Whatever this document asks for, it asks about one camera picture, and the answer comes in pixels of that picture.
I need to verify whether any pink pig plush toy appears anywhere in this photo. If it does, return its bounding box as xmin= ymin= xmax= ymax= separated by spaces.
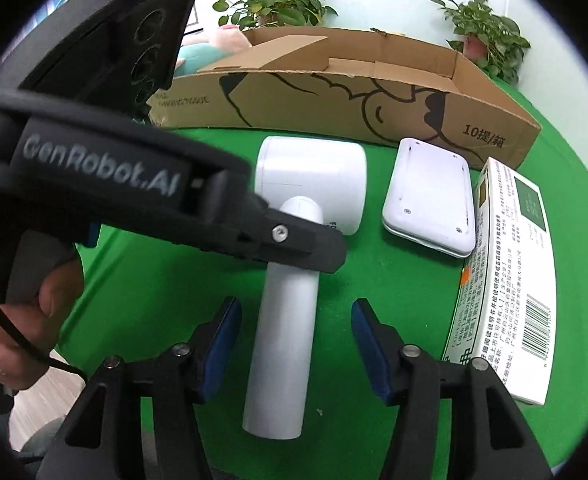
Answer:
xmin=173 ymin=25 xmax=251 ymax=78

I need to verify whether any white device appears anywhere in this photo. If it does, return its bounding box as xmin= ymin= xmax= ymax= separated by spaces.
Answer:
xmin=382 ymin=138 xmax=476 ymax=259

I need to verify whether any white hair dryer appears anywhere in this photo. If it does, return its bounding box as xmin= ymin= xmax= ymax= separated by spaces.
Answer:
xmin=242 ymin=136 xmax=367 ymax=441

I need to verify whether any person's left hand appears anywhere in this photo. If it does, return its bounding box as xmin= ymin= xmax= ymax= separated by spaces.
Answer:
xmin=0 ymin=257 xmax=85 ymax=390

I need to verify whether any white medicine box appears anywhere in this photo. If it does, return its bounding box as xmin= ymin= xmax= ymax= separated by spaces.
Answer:
xmin=441 ymin=158 xmax=557 ymax=405

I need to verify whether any green tablecloth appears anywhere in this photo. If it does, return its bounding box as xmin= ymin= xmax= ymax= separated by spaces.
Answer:
xmin=55 ymin=79 xmax=588 ymax=480

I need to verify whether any large potted green plant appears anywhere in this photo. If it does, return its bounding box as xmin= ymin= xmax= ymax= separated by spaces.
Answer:
xmin=213 ymin=0 xmax=338 ymax=32

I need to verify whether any brown cardboard box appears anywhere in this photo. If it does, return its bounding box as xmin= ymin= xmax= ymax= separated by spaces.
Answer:
xmin=149 ymin=27 xmax=541 ymax=169

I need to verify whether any small potted green plant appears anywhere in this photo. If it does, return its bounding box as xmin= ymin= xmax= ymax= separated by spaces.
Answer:
xmin=429 ymin=0 xmax=531 ymax=86

